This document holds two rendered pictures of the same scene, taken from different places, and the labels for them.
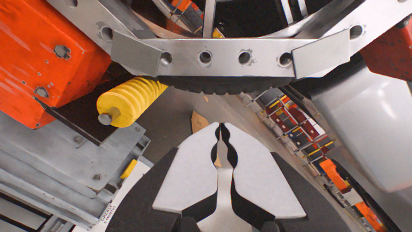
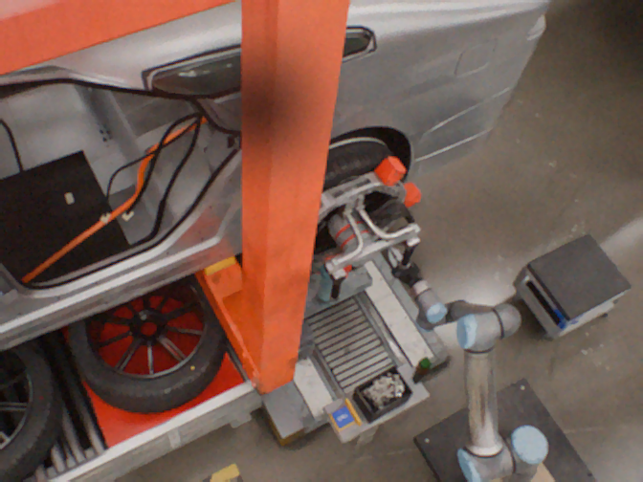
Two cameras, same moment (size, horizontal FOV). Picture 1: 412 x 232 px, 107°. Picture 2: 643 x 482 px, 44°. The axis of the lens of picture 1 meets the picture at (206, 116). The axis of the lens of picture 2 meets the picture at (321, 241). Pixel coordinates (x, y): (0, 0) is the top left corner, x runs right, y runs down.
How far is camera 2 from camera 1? 3.40 m
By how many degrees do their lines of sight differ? 39
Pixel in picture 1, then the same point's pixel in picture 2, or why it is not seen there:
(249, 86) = not seen: hidden behind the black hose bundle
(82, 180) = (353, 275)
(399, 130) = (448, 153)
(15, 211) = (343, 305)
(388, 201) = not seen: outside the picture
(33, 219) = (350, 301)
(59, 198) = (351, 288)
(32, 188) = (343, 293)
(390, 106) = (432, 159)
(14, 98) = not seen: hidden behind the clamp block
